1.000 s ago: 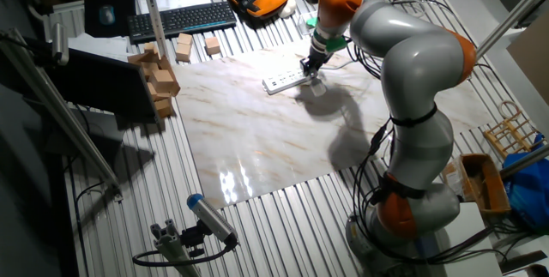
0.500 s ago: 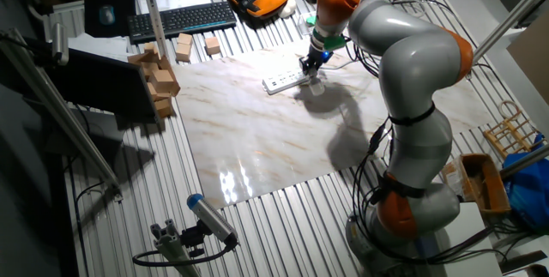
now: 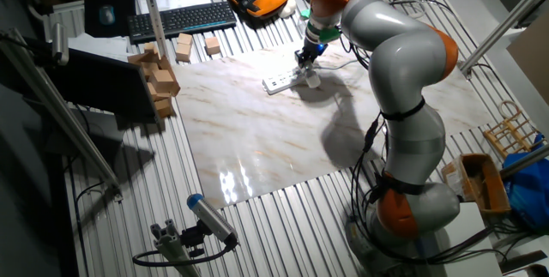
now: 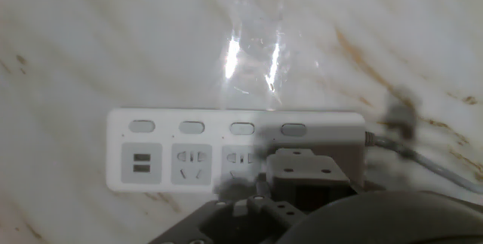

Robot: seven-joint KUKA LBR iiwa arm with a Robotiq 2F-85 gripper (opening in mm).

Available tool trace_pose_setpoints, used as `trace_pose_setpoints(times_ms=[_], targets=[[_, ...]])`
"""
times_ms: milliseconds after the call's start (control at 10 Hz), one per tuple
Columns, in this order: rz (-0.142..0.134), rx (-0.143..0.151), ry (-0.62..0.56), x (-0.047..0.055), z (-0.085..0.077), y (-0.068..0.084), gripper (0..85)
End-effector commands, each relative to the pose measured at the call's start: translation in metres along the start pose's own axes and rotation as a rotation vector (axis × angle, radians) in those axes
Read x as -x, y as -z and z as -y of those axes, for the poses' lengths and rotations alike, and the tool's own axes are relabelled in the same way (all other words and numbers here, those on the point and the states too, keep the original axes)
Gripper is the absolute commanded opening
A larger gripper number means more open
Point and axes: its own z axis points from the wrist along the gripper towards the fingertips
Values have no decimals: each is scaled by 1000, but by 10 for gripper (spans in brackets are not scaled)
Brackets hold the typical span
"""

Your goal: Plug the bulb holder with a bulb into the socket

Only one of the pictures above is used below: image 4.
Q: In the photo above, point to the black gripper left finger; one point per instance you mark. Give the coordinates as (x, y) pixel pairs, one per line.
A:
(271, 210)

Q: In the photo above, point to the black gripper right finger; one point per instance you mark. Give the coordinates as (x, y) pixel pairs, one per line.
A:
(305, 172)

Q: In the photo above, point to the marble pattern board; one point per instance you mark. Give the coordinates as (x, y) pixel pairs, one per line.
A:
(113, 47)

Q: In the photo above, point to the white power strip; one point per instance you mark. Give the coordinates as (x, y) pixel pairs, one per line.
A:
(188, 127)

